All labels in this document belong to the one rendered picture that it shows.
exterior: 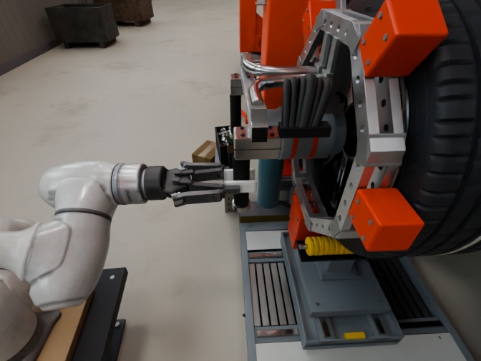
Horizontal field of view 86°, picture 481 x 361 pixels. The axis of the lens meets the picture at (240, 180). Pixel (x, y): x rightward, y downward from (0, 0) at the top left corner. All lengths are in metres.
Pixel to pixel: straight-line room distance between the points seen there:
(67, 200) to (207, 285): 0.92
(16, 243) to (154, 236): 1.10
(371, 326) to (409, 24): 1.00
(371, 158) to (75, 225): 0.53
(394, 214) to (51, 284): 0.57
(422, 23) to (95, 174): 0.60
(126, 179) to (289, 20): 0.76
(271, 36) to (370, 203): 0.73
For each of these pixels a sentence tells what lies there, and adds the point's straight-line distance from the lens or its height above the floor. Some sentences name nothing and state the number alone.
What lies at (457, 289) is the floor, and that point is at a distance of 1.71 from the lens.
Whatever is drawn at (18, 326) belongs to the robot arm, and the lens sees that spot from 0.98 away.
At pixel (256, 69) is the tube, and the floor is 1.00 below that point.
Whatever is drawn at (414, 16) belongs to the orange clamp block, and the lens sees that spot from 0.48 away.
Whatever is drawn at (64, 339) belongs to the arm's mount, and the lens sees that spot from 1.05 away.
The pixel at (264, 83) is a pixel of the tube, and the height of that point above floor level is 1.01.
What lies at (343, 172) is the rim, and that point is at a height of 0.73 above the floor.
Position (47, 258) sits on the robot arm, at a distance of 0.55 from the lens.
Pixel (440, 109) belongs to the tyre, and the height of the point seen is 1.03.
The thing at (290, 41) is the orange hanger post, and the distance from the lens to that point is 1.06.
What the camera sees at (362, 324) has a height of 0.15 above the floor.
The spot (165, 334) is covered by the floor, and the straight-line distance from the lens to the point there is 1.31.
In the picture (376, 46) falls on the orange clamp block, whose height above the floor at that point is 1.10.
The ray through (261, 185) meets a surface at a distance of 0.94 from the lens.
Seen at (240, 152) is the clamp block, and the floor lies 0.92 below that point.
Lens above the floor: 1.19
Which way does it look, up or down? 39 degrees down
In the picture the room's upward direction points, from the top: straight up
